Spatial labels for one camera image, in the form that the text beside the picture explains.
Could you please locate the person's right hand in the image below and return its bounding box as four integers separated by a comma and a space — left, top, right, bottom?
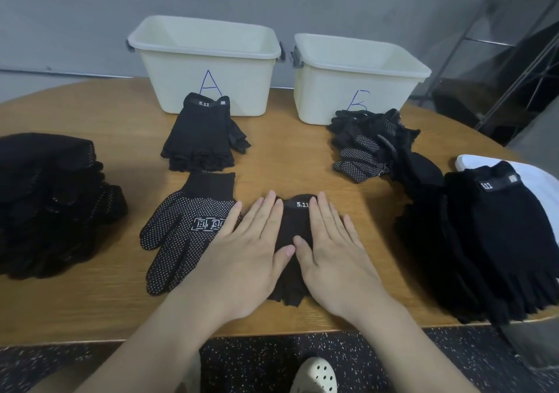
292, 191, 390, 324

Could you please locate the person's left leg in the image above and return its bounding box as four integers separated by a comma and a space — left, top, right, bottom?
30, 362, 101, 393

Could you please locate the white plastic bin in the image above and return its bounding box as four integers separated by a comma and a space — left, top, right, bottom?
126, 15, 285, 117
291, 33, 433, 126

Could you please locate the grey wall pipe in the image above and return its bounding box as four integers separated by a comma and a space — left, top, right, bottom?
0, 68, 132, 79

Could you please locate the person's right forearm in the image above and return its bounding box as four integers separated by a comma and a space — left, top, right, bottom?
349, 296, 482, 393

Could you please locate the pile of black gloves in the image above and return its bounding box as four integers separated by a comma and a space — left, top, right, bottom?
328, 109, 445, 189
0, 132, 129, 280

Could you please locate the person's right white shoe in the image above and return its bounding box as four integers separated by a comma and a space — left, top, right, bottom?
290, 357, 338, 393

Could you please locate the person's left hand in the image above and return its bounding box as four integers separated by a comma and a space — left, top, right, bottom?
187, 189, 296, 324

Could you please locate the metal rack frame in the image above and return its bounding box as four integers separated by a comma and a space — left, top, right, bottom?
428, 0, 559, 145

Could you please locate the person's left forearm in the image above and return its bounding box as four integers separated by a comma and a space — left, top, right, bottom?
74, 291, 224, 393

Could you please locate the stack of black gloves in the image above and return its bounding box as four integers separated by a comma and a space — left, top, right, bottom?
0, 132, 129, 280

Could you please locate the white flat tray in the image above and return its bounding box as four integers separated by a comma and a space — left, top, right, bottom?
454, 153, 559, 250

